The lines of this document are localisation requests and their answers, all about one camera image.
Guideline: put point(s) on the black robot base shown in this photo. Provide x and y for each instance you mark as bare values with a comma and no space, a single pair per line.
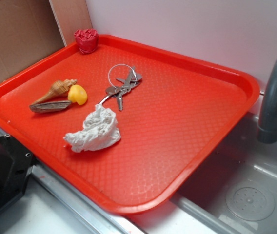
16,162

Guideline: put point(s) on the red plastic tray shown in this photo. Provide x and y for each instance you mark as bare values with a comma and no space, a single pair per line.
169,124

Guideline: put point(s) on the crumpled white paper towel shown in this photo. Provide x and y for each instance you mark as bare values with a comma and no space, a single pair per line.
100,131

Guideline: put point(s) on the silver key bunch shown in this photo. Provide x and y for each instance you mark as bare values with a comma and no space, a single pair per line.
133,80

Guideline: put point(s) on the yellow rubber duck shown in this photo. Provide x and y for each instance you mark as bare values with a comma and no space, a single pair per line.
77,94

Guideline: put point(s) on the brown spiral seashell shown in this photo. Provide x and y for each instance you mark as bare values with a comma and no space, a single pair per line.
58,89

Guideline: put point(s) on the red paper rose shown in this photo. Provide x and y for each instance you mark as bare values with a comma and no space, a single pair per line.
87,40

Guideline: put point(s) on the grey driftwood piece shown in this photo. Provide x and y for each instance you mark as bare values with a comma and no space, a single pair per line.
48,107

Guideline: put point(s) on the grey plastic sink basin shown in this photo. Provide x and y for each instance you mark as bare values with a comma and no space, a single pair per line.
199,206

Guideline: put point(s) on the grey sink faucet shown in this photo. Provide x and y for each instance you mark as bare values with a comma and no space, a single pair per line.
273,92

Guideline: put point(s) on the round sink drain cover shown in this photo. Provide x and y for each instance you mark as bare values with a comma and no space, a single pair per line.
250,201

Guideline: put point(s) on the brown cardboard panel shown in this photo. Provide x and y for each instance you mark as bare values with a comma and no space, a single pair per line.
28,33

